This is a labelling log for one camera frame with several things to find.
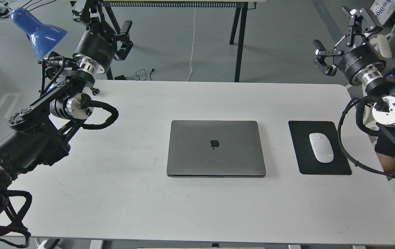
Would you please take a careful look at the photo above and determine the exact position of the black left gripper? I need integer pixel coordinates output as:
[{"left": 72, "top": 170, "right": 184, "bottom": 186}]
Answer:
[{"left": 71, "top": 0, "right": 133, "bottom": 74}]

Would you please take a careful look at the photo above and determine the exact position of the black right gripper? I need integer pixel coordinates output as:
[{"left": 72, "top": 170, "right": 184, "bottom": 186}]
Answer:
[{"left": 313, "top": 6, "right": 386, "bottom": 85}]

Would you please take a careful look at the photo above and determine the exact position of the grey laptop computer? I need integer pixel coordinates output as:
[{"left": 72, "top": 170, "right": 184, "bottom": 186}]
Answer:
[{"left": 166, "top": 120, "right": 266, "bottom": 178}]

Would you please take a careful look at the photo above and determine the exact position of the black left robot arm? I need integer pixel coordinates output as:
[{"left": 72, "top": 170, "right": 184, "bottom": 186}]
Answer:
[{"left": 0, "top": 0, "right": 133, "bottom": 249}]

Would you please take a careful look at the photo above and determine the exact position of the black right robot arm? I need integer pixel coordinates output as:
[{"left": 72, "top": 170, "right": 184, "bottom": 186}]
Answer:
[{"left": 313, "top": 7, "right": 395, "bottom": 178}]

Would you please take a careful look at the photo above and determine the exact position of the white cardboard box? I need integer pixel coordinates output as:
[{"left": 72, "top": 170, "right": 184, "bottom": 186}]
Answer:
[{"left": 370, "top": 0, "right": 395, "bottom": 25}]

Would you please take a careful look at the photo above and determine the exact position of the blue desk lamp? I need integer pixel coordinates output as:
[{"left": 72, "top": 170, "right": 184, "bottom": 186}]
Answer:
[{"left": 10, "top": 8, "right": 67, "bottom": 59}]

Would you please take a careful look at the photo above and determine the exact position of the black mouse pad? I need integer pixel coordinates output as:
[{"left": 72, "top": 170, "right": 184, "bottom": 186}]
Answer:
[{"left": 288, "top": 120, "right": 352, "bottom": 175}]

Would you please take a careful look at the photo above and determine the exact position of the white computer mouse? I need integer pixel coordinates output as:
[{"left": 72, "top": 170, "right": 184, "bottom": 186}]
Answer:
[{"left": 309, "top": 133, "right": 334, "bottom": 164}]

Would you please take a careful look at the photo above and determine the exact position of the white hanging cable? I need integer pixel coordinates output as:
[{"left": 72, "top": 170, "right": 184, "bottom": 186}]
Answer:
[{"left": 186, "top": 8, "right": 197, "bottom": 82}]

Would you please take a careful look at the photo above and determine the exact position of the black background table frame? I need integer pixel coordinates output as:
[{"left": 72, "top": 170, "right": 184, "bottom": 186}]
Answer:
[{"left": 70, "top": 0, "right": 257, "bottom": 83}]

